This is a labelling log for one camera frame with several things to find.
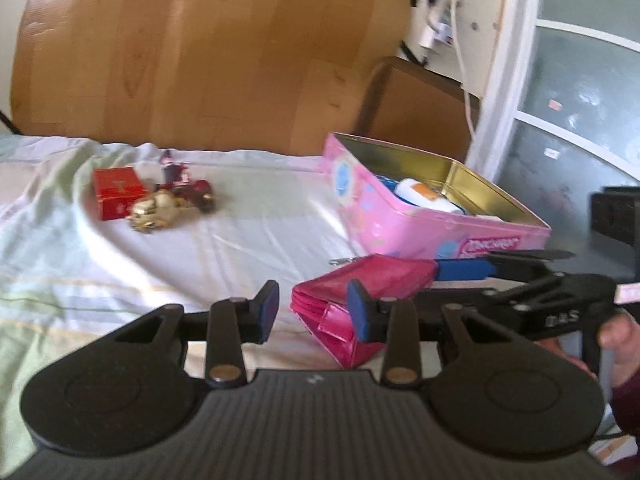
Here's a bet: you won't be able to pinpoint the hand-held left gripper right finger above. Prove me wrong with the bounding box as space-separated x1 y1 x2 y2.
347 280 503 391

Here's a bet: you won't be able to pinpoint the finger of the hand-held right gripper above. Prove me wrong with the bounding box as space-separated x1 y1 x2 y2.
437 249 576 281
415 272 566 333

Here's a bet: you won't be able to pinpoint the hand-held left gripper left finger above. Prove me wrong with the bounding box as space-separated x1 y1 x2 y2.
114 280 280 391

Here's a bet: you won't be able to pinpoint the pink wallet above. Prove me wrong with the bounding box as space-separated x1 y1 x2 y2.
291 254 440 368

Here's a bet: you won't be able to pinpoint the white bottle with orange label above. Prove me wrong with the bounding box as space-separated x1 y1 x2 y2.
392 178 466 216

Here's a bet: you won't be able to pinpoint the pink biscuit tin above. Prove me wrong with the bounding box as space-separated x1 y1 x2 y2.
322 132 552 261

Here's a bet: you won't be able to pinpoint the blue dotted case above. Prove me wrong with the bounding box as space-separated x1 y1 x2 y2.
375 174 468 217

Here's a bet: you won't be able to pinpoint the dark red toy car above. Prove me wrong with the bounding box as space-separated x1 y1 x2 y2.
172 180 217 213

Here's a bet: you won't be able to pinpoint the gold figurine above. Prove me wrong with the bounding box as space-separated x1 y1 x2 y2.
129 189 183 233

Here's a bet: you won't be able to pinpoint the red box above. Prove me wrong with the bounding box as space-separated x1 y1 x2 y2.
92 166 147 222

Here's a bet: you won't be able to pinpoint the person's right forearm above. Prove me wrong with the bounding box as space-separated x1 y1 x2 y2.
607 367 640 436

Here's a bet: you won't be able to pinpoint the person's right hand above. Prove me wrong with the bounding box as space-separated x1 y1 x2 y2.
540 310 640 386

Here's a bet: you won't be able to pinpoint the pale checked bed sheet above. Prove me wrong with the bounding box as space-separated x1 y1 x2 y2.
0 132 640 461

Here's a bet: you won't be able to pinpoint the black box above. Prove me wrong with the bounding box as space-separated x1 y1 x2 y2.
590 186 640 281

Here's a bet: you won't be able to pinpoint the brown woven chair back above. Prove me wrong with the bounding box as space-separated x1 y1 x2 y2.
355 57 481 166

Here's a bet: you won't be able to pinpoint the white framed glass door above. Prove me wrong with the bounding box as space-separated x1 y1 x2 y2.
470 0 640 221

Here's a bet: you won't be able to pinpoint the wooden headboard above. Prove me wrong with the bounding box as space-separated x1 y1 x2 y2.
10 0 416 156

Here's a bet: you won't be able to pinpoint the white cable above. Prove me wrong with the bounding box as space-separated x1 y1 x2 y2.
447 0 481 136

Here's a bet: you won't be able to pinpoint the white wall plugs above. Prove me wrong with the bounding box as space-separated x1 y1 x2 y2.
410 0 473 66

